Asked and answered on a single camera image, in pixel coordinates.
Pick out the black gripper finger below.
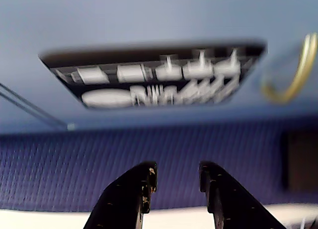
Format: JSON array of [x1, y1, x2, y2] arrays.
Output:
[[199, 161, 286, 229], [83, 160, 159, 229]]

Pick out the blue door with dishwasher print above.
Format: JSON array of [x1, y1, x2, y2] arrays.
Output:
[[0, 0, 318, 134]]

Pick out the gold curved door handle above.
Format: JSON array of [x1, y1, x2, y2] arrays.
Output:
[[259, 32, 318, 103]]

